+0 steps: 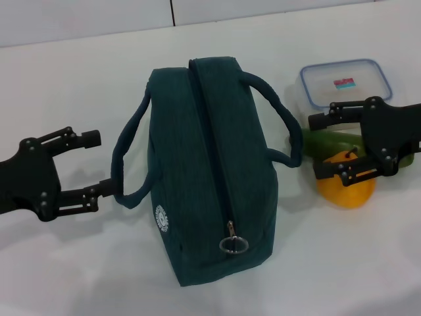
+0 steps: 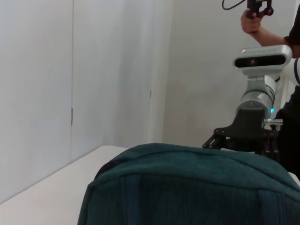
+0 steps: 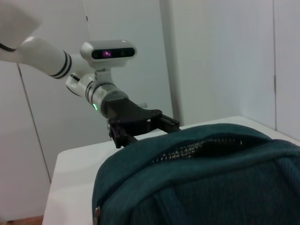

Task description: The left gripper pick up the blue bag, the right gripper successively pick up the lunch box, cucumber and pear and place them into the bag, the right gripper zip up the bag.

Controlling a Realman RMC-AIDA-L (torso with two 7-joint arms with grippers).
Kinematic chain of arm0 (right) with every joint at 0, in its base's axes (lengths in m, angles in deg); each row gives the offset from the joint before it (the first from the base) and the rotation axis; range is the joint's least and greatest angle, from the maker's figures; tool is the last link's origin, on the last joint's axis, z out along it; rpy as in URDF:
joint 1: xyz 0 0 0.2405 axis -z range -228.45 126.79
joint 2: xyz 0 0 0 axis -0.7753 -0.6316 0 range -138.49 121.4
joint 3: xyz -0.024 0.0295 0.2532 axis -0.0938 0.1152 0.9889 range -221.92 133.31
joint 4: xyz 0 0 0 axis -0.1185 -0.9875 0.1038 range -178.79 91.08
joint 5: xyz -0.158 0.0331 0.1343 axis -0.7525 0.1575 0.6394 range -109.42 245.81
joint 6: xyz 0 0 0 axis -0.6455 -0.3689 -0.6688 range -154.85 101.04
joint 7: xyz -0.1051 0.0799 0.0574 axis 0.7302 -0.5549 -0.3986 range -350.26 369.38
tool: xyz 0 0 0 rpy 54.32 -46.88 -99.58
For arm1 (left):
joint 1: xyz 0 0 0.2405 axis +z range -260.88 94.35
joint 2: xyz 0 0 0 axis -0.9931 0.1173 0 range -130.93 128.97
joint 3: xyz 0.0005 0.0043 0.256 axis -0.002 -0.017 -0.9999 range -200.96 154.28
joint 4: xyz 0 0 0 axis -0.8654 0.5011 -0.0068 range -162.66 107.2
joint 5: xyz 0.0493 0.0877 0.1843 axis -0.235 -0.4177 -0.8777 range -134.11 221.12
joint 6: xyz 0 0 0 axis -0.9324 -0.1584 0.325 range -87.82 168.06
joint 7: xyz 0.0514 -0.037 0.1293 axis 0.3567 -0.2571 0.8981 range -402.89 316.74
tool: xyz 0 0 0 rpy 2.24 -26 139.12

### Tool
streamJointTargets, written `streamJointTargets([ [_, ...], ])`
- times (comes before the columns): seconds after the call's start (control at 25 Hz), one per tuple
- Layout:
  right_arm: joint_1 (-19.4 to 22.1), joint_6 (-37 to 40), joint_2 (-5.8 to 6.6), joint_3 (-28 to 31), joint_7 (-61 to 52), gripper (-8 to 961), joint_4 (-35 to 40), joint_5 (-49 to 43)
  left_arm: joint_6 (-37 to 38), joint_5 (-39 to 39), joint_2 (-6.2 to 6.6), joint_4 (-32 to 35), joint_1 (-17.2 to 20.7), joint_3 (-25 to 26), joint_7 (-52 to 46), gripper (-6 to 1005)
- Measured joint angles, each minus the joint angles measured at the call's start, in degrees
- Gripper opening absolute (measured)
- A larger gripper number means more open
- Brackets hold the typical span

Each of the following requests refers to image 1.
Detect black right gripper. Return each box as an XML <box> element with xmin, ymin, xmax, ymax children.
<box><xmin>308</xmin><ymin>95</ymin><xmax>421</xmax><ymax>189</ymax></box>

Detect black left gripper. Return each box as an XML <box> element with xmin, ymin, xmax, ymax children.
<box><xmin>0</xmin><ymin>126</ymin><xmax>114</xmax><ymax>223</ymax></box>

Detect green cucumber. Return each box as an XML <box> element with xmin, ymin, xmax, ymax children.
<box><xmin>301</xmin><ymin>127</ymin><xmax>416</xmax><ymax>169</ymax></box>

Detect clear container with blue lid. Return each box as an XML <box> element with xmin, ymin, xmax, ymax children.
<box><xmin>293</xmin><ymin>58</ymin><xmax>394</xmax><ymax>131</ymax></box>

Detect dark teal fabric lunch bag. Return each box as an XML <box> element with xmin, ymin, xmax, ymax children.
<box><xmin>111</xmin><ymin>56</ymin><xmax>304</xmax><ymax>288</ymax></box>

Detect yellow pear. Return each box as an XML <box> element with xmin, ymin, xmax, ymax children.
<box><xmin>315</xmin><ymin>147</ymin><xmax>377</xmax><ymax>210</ymax></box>

